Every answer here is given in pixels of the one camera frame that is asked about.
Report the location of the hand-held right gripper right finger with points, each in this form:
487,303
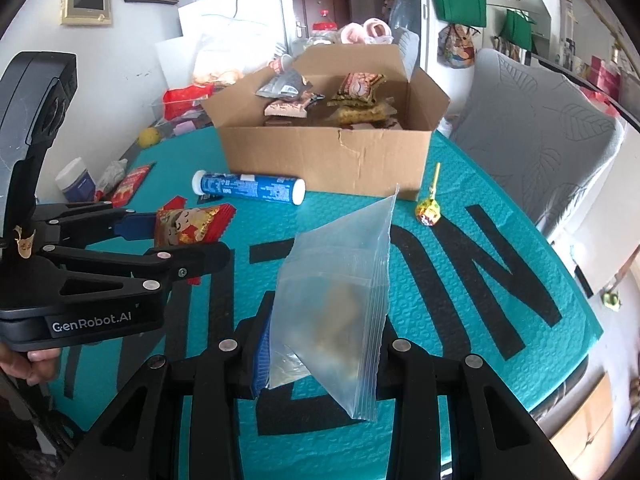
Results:
400,375

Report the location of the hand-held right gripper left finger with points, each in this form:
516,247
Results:
262,360

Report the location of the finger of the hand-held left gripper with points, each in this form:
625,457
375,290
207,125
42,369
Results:
215,257
140,225

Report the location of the red cartoon snack packet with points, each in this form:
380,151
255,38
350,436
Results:
192,225

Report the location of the clear zip bag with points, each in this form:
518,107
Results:
335,285

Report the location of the brown cardboard box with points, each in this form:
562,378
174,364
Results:
300,160

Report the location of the beige snack packet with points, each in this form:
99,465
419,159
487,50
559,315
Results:
287,108

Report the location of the silver snack packet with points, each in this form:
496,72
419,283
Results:
285,85

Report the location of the yellow waffle packet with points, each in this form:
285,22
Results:
360,116

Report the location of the brown chocolate packet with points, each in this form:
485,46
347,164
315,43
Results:
360,87

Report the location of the clear bag of puffed snacks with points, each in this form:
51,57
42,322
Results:
225,57

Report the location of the person's left hand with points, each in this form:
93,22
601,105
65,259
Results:
40,365

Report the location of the red sachet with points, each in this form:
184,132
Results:
132,185

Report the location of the blue jar with white lid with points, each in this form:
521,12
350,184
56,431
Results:
75,182

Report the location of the blue snack tube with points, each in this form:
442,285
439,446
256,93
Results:
250,187

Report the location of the yellow ball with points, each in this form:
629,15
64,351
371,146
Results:
149,137

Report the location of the teal bubble mat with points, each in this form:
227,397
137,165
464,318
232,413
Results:
475,310

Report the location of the clear plastic container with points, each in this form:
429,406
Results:
172,122

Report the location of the red plastic packet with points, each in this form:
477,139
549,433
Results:
187,100

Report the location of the yellow wrapped lollipop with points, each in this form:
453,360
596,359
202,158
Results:
429,210

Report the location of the wooden cabinet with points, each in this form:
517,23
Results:
585,430

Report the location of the pink paper cup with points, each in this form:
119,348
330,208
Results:
281,62

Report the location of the white refrigerator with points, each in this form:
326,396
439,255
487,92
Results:
225,15

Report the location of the red-capped soda bottle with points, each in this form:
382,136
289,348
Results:
325,27

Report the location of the pink slipper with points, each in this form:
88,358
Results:
377,30
354,34

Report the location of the grey leaf-pattern chair cover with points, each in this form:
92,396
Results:
540,125

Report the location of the floral cloth bag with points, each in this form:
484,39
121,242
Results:
457,47

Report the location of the pink gift box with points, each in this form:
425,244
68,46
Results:
605,77

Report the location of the small green tote bag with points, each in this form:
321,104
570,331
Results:
517,32

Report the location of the wall control panel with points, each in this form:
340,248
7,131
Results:
86,2

